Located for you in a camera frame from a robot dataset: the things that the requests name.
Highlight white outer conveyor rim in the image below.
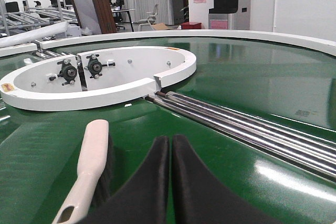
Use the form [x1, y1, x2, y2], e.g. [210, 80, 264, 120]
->
[0, 29, 336, 58]

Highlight white rolled sheet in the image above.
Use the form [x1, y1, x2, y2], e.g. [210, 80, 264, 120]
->
[1, 21, 69, 48]

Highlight left black bearing mount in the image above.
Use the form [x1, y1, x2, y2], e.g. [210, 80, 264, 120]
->
[47, 59, 78, 86]

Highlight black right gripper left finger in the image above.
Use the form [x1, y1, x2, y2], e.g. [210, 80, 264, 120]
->
[79, 136, 170, 223]

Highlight steel conveyor rollers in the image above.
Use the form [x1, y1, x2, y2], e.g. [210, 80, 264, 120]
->
[145, 91, 335, 181]

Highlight black bearing mount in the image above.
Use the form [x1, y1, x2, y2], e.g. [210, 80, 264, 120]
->
[86, 54, 116, 79]
[47, 59, 78, 86]

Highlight brown wooden pillar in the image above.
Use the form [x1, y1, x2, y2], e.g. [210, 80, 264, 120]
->
[71, 0, 117, 35]

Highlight white office chair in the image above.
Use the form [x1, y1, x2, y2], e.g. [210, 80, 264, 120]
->
[138, 4, 158, 31]

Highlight white inner conveyor ring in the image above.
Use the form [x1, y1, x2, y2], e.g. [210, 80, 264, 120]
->
[0, 46, 197, 111]

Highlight red box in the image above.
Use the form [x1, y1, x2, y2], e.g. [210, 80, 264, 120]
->
[181, 22, 202, 29]

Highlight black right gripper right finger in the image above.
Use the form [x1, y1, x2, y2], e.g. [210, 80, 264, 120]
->
[172, 134, 279, 223]

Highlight beige hand brush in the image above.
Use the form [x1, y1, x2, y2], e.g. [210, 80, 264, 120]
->
[53, 119, 112, 223]

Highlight right black bearing mount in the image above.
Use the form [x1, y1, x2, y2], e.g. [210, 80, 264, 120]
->
[86, 54, 116, 79]

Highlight metal roller rack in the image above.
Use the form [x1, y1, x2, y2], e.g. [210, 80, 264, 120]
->
[1, 0, 78, 37]

